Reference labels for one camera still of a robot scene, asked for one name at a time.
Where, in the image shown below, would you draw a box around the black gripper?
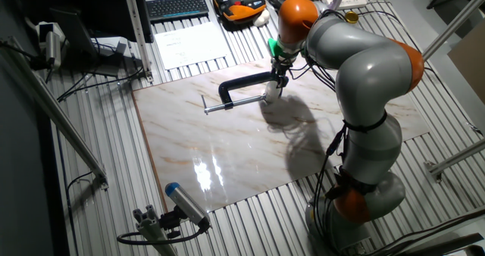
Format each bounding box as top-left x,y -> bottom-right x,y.
270,55 -> 293,89

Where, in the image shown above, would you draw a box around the black metal C-clamp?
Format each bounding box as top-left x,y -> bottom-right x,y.
200,71 -> 280,116

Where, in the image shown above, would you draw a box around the orange black teach pendant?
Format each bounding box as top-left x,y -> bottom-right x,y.
211,0 -> 268,22

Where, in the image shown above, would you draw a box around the marble pattern board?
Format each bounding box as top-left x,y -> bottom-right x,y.
131,51 -> 431,214

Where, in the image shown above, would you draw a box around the white printed paper sheet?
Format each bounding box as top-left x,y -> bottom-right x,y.
154,21 -> 231,70

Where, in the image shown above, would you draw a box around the white power strip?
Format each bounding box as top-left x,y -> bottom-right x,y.
325,0 -> 368,11

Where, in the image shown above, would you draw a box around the black keyboard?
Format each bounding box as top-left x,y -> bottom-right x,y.
145,0 -> 210,22

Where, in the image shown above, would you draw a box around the aluminium profile upright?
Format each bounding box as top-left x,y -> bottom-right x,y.
120,0 -> 155,83

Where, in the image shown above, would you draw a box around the brown cardboard sheet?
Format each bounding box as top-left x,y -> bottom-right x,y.
447,28 -> 485,105

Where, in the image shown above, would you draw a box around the short aluminium profile stub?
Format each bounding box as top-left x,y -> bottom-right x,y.
132,204 -> 179,256

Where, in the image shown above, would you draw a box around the black monitor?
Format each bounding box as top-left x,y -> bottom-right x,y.
11,0 -> 155,45

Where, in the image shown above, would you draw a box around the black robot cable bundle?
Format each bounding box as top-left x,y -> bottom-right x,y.
287,9 -> 421,256

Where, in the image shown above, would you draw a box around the silver camera with blue cap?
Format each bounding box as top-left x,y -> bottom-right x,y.
164,182 -> 211,229

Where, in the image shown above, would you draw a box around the black camera clamp mount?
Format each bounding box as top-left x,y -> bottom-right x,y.
158,206 -> 186,239

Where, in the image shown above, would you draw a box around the black floor cables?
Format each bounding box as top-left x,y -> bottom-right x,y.
56,64 -> 145,102

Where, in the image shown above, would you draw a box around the aluminium post with foot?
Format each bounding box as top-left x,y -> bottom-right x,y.
422,0 -> 485,60

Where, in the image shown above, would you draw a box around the aluminium bar with bracket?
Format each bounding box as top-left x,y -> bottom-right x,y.
424,138 -> 485,183

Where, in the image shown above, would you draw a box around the black camera cable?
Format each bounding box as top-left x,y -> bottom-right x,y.
116,225 -> 209,246

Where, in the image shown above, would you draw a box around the long aluminium frame bar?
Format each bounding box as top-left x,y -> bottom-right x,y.
0,36 -> 110,191

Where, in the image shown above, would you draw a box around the silver camera on white bracket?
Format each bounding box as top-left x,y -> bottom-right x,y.
36,20 -> 66,70

